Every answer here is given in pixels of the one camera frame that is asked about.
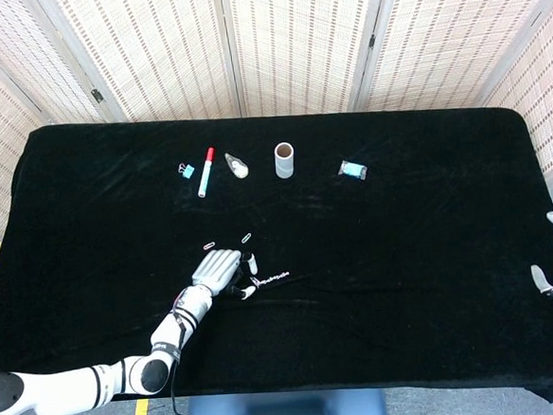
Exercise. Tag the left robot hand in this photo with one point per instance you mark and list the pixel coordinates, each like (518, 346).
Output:
(216, 268)

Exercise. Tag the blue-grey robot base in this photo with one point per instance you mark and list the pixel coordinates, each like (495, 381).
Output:
(286, 413)

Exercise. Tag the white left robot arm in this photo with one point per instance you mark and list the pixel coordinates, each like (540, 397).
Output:
(66, 390)

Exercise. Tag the white marker with red cap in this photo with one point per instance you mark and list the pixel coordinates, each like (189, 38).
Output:
(206, 173)

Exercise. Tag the blue binder clip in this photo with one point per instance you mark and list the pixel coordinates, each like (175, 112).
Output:
(187, 172)

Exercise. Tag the white crumpled wrapper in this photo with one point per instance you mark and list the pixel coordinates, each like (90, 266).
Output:
(238, 167)

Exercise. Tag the grey cardboard tube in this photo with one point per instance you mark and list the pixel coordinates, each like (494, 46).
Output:
(284, 165)

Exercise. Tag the black velvet tablecloth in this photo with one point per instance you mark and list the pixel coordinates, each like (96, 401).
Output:
(359, 306)

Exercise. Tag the blue packet in clear wrap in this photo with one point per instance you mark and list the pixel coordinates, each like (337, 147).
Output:
(353, 169)

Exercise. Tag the metal screen hinge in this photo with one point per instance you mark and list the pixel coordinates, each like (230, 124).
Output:
(98, 95)
(372, 39)

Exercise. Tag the woven folding screen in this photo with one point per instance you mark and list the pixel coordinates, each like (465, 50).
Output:
(293, 35)

